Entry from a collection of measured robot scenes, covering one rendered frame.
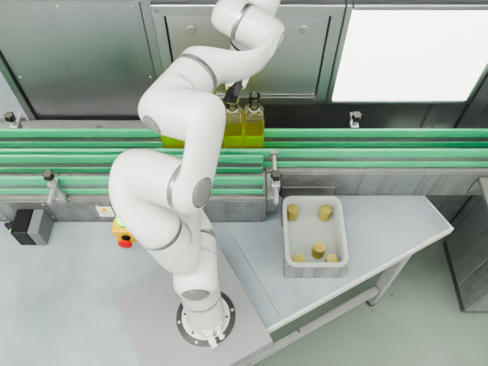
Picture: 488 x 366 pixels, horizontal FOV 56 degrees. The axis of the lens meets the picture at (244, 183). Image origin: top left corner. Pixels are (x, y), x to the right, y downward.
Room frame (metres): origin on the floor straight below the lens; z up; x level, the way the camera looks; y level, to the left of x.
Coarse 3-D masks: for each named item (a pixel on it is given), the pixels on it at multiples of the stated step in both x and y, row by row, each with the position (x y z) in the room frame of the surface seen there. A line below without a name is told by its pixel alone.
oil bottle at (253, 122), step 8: (248, 104) 0.85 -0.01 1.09; (248, 112) 0.82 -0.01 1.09; (256, 112) 0.82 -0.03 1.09; (248, 120) 0.80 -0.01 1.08; (256, 120) 0.80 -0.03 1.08; (248, 128) 0.80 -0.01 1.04; (256, 128) 0.80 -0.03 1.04; (248, 136) 0.80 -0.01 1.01; (256, 136) 0.80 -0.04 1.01; (248, 144) 0.80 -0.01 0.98; (256, 144) 0.80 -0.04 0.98
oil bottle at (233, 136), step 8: (240, 112) 0.82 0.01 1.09; (232, 120) 0.80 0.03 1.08; (240, 120) 0.80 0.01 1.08; (232, 128) 0.80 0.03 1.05; (240, 128) 0.80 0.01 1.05; (224, 136) 0.80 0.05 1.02; (232, 136) 0.80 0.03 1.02; (240, 136) 0.80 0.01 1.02; (224, 144) 0.80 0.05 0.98; (232, 144) 0.80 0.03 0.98; (240, 144) 0.80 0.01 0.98
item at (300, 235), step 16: (304, 208) 0.70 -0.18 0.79; (336, 208) 0.68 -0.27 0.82; (288, 224) 0.65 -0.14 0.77; (304, 224) 0.65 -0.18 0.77; (320, 224) 0.65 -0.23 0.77; (336, 224) 0.64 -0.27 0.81; (288, 240) 0.57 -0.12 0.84; (304, 240) 0.60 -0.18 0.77; (320, 240) 0.60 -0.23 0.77; (336, 240) 0.59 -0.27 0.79; (288, 256) 0.52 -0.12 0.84; (304, 256) 0.55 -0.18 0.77
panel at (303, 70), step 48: (192, 0) 0.97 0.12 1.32; (288, 0) 0.97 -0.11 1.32; (336, 0) 0.97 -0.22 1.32; (384, 0) 0.97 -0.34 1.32; (432, 0) 0.97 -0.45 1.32; (480, 0) 0.97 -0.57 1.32; (288, 48) 0.95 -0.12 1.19; (336, 48) 0.95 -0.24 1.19; (240, 96) 0.95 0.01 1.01; (288, 96) 0.95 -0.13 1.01
